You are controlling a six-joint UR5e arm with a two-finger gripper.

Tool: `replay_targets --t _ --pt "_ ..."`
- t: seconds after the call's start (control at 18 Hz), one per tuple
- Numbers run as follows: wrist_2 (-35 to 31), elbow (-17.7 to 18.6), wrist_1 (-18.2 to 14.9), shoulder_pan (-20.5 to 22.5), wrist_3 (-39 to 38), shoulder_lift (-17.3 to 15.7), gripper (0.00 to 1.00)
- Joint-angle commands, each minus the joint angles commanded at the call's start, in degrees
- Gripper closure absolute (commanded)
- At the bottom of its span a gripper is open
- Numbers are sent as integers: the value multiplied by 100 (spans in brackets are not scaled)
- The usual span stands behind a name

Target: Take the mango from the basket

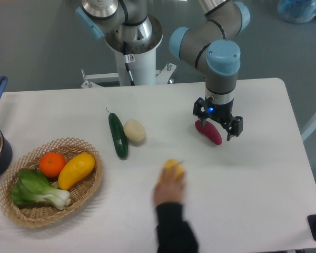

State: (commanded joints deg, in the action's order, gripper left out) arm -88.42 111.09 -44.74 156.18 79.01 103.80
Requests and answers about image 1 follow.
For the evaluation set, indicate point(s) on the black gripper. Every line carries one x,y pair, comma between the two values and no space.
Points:
218,108

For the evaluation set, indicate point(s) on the yellow bell pepper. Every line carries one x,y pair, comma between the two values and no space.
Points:
173,170

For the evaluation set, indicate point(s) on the yellow mango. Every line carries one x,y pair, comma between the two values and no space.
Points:
75,170

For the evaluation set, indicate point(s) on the black sleeved forearm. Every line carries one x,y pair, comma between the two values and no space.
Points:
173,233

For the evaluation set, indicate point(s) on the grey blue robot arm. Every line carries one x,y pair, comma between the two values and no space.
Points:
210,49

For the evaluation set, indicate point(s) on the woven wicker basket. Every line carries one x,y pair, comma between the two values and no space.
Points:
41,214

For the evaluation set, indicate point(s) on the person's hand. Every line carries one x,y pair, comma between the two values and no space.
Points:
168,191

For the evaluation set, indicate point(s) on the purple sweet potato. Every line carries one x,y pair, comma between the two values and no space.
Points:
210,131

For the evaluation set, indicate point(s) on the beige round potato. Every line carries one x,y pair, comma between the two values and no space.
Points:
134,131

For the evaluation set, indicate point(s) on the dark green cucumber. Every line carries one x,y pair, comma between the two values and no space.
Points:
119,138

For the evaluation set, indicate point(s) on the clear blue plastic bag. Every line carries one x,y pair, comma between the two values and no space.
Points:
297,12

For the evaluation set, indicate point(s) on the orange tangerine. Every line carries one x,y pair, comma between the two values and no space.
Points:
51,164

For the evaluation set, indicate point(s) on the green bok choy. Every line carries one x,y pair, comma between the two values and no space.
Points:
33,187

